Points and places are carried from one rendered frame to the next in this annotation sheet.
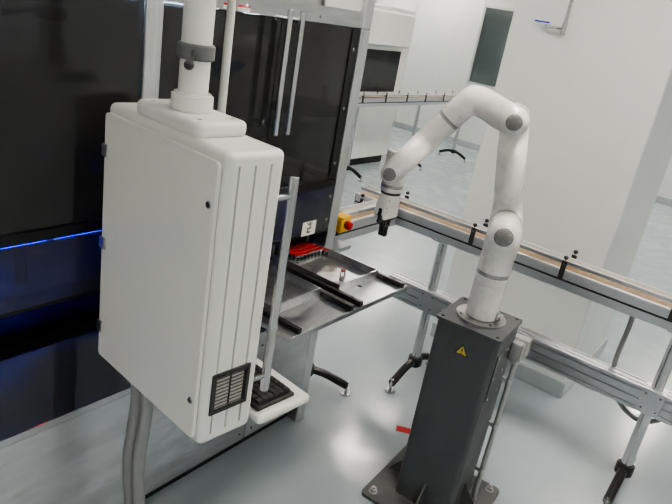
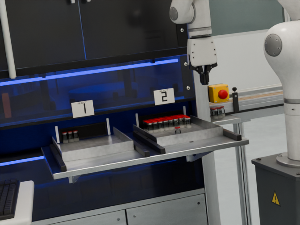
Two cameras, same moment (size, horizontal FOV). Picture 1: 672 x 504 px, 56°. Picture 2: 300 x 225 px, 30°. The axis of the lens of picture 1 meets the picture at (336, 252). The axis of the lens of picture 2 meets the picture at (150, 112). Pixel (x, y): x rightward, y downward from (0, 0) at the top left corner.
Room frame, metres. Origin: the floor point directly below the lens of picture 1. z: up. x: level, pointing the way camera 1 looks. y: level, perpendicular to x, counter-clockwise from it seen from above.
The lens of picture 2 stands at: (0.63, -1.32, 1.33)
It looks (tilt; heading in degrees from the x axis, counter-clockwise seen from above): 9 degrees down; 41
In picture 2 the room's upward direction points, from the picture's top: 7 degrees counter-clockwise
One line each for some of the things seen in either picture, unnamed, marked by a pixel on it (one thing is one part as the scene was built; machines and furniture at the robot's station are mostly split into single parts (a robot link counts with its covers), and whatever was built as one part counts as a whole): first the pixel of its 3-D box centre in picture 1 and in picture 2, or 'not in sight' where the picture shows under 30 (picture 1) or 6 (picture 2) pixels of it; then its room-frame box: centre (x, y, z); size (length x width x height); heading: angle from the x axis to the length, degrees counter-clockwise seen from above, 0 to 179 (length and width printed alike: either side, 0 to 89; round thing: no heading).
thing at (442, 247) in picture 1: (428, 305); not in sight; (3.11, -0.54, 0.46); 0.09 x 0.09 x 0.77; 55
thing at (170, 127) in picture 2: (308, 256); (168, 124); (2.39, 0.11, 0.90); 0.18 x 0.02 x 0.05; 146
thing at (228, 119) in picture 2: (330, 244); (220, 119); (2.66, 0.03, 0.87); 0.14 x 0.13 x 0.02; 55
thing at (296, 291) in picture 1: (262, 283); (90, 143); (2.08, 0.24, 0.90); 0.34 x 0.26 x 0.04; 55
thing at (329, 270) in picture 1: (325, 265); (175, 129); (2.34, 0.03, 0.90); 0.34 x 0.26 x 0.04; 56
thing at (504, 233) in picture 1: (500, 246); (293, 62); (2.16, -0.58, 1.16); 0.19 x 0.12 x 0.24; 167
